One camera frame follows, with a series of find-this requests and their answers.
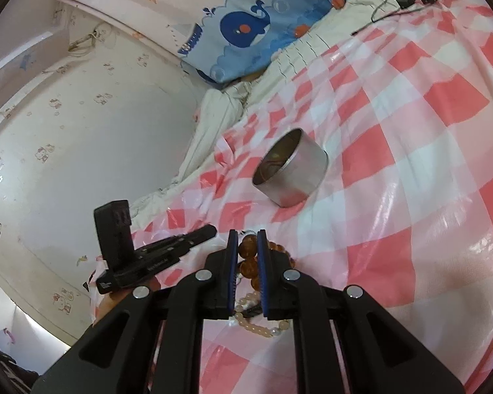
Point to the round metal tin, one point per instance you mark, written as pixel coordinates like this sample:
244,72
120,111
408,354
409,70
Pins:
295,172

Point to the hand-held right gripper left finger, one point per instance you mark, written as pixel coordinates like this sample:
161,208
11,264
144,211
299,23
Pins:
231,266

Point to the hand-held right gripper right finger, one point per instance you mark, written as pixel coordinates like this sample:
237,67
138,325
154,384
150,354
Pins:
263,271

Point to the person's left hand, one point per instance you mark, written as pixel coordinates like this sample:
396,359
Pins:
107,303

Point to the pink checkered plastic sheet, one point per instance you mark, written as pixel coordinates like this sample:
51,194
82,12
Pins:
394,152

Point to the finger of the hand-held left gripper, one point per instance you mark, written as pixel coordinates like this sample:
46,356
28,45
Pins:
180,242

